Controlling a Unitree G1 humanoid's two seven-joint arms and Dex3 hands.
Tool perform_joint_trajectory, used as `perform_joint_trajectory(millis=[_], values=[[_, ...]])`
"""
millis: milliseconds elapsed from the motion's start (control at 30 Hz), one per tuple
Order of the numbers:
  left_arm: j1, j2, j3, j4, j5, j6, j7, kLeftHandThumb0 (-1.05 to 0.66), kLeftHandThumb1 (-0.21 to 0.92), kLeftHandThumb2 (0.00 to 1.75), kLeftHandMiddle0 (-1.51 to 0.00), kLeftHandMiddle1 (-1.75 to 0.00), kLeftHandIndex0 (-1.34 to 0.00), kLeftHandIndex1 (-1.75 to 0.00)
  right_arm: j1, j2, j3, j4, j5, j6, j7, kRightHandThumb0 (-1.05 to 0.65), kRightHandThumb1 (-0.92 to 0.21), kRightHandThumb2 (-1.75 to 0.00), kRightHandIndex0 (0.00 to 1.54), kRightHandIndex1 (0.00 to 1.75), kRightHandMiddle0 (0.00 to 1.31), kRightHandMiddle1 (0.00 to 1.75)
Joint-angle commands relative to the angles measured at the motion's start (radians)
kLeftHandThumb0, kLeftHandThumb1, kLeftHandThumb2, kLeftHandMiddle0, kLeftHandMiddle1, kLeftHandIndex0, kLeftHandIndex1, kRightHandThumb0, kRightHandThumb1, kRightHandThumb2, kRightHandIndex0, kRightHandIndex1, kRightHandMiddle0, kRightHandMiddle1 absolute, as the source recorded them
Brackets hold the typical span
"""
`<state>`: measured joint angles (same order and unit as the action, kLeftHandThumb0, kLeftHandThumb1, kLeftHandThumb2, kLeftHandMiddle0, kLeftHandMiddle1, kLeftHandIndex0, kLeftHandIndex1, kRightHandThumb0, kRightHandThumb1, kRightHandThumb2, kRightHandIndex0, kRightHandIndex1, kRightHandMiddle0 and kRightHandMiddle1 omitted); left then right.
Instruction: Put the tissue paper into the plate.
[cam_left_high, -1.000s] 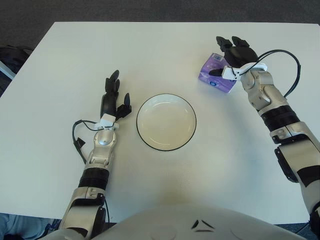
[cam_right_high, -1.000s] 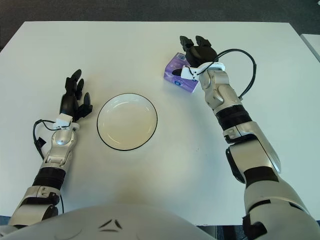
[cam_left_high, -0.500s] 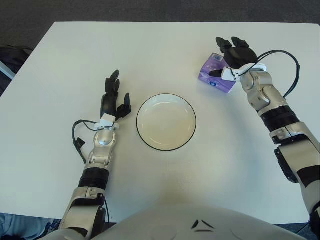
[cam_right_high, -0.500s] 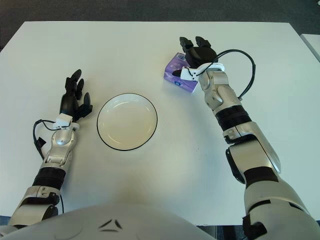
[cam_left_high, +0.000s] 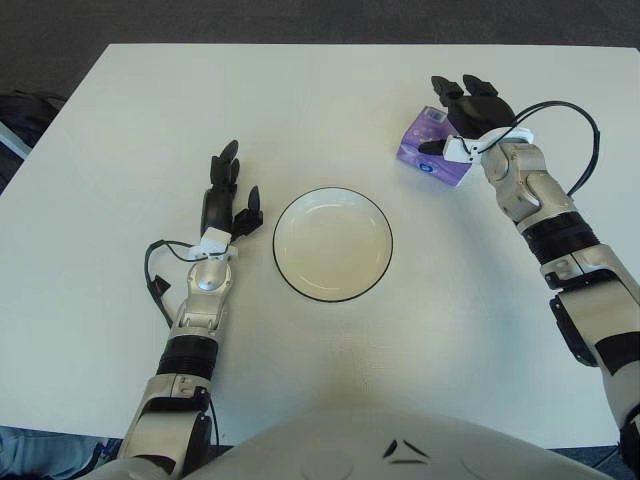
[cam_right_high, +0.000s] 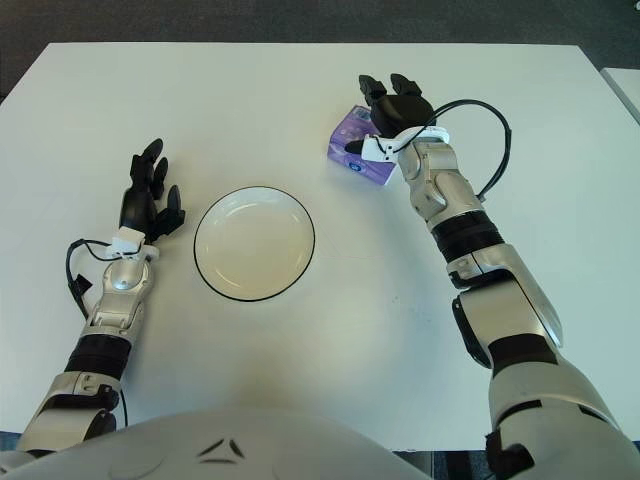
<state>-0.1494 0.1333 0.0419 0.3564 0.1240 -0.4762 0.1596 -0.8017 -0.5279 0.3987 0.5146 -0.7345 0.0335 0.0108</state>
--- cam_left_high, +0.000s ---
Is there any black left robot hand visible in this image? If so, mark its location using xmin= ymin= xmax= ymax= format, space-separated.
xmin=199 ymin=140 xmax=265 ymax=246

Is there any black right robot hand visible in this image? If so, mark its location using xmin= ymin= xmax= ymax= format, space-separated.
xmin=418 ymin=73 xmax=516 ymax=156

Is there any purple tissue paper pack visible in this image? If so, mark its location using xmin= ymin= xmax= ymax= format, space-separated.
xmin=395 ymin=105 xmax=474 ymax=189

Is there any white plate with black rim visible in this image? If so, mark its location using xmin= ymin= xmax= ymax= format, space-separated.
xmin=272 ymin=187 xmax=395 ymax=303

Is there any black backpack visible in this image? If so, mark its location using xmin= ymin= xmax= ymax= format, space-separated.
xmin=0 ymin=89 xmax=66 ymax=194

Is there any white grey board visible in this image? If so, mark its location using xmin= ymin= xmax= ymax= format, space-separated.
xmin=0 ymin=122 xmax=26 ymax=161

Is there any grey robot torso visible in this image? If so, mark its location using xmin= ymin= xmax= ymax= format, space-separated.
xmin=99 ymin=407 xmax=619 ymax=480

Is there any blue fabric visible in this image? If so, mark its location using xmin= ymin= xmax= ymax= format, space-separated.
xmin=0 ymin=424 xmax=124 ymax=476

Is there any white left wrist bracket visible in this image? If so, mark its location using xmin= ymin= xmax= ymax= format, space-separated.
xmin=188 ymin=227 xmax=239 ymax=261

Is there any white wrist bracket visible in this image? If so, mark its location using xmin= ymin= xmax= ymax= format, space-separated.
xmin=442 ymin=124 xmax=535 ymax=165
xmin=188 ymin=227 xmax=239 ymax=261

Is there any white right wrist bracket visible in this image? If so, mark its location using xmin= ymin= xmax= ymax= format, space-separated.
xmin=442 ymin=124 xmax=535 ymax=165

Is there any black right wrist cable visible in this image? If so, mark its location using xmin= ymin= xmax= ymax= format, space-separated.
xmin=467 ymin=101 xmax=601 ymax=199

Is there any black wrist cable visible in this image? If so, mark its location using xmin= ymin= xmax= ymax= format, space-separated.
xmin=143 ymin=239 xmax=209 ymax=329
xmin=467 ymin=101 xmax=601 ymax=199

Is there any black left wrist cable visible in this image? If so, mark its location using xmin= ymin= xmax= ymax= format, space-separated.
xmin=143 ymin=239 xmax=209 ymax=329

